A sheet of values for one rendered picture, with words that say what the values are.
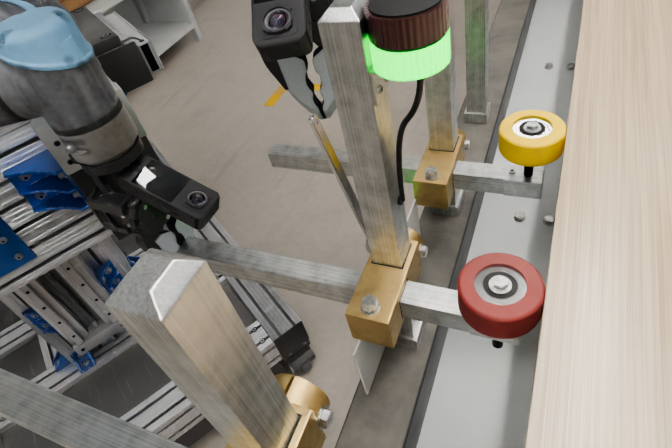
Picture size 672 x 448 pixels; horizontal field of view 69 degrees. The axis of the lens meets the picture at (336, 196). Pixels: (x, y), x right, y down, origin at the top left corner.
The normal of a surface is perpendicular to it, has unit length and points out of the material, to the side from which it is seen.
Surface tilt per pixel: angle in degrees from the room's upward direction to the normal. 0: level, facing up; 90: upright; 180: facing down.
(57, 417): 0
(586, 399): 0
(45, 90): 90
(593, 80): 0
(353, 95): 90
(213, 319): 90
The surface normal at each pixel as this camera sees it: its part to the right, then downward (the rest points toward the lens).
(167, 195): 0.24, -0.56
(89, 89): 0.84, 0.23
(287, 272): -0.20, -0.72
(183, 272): 0.50, -0.42
